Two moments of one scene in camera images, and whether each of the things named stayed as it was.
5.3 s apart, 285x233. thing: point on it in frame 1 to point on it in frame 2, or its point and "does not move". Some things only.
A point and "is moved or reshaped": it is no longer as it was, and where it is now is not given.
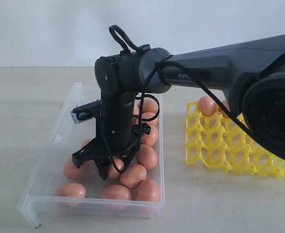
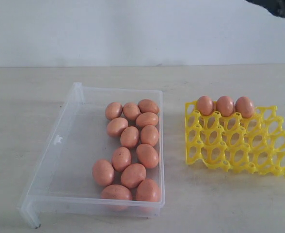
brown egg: [146, 156] does not move
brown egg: [71, 190] to [103, 173]
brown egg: [71, 172] is moved or reshaped
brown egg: [207, 106] does not move
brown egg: [85, 141] is moved or reshaped
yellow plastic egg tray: [218, 141] does not move
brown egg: [149, 105] does not move
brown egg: [148, 191] does not move
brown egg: [133, 176] does not move
